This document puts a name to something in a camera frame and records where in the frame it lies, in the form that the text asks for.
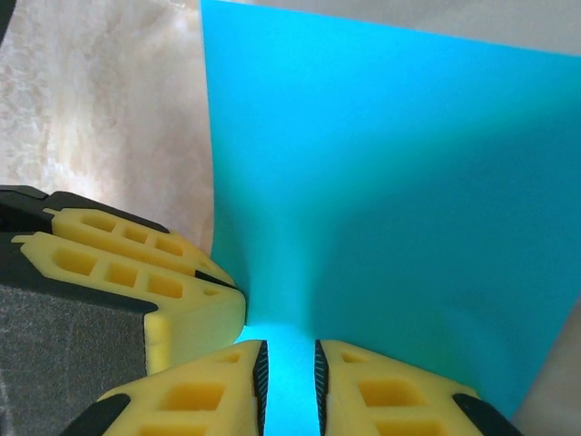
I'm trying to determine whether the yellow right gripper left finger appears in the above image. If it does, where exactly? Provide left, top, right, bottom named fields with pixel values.
left=67, top=339, right=270, bottom=436

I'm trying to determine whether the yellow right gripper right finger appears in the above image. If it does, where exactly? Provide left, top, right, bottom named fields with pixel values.
left=311, top=338, right=523, bottom=436

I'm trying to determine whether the blue paper sheet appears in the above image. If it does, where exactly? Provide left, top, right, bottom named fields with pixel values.
left=199, top=0, right=581, bottom=436

